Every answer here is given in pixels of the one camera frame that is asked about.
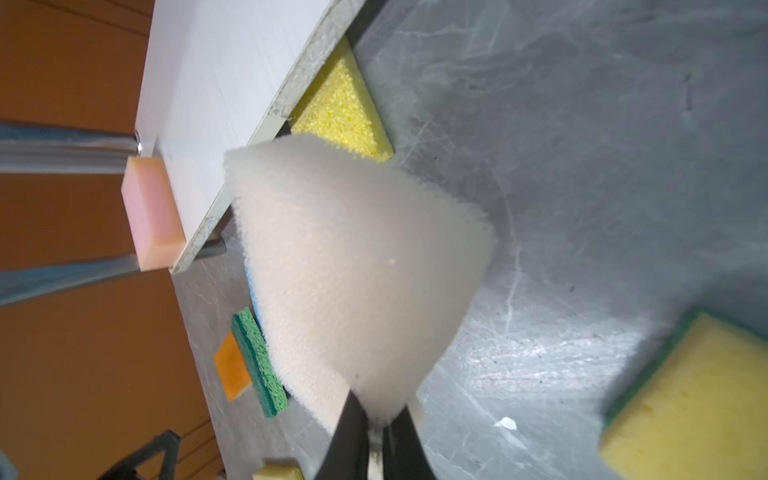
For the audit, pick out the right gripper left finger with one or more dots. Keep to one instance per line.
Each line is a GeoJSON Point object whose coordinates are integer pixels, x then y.
{"type": "Point", "coordinates": [347, 457]}

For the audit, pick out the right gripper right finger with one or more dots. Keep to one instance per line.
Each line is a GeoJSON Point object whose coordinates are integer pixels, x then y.
{"type": "Point", "coordinates": [403, 454]}

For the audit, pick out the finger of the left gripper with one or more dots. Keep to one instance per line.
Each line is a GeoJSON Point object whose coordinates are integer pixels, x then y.
{"type": "Point", "coordinates": [166, 444]}

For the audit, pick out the white beige sponge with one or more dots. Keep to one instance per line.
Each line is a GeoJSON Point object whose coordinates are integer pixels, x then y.
{"type": "Point", "coordinates": [361, 273]}

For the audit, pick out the pink sponge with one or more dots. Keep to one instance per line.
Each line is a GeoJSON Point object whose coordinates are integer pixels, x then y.
{"type": "Point", "coordinates": [155, 226]}

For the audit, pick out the white two-tier shelf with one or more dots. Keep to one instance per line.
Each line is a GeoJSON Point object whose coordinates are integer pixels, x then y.
{"type": "Point", "coordinates": [218, 75]}

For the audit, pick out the yellow sponge near shelf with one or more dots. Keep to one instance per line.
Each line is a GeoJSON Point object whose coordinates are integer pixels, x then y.
{"type": "Point", "coordinates": [338, 107]}

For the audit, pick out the yellow sponge front left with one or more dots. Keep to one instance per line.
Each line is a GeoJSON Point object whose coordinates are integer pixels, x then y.
{"type": "Point", "coordinates": [278, 471]}

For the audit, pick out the orange sponge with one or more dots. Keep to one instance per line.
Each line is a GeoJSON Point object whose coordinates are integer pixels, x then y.
{"type": "Point", "coordinates": [231, 368]}

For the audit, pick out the green sponge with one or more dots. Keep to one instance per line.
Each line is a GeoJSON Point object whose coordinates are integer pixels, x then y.
{"type": "Point", "coordinates": [271, 393]}

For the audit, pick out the light blue sponge right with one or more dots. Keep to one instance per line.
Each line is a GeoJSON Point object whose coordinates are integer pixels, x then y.
{"type": "Point", "coordinates": [252, 294]}

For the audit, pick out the yellow sponge centre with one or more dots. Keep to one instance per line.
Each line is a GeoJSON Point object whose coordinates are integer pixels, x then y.
{"type": "Point", "coordinates": [698, 410]}

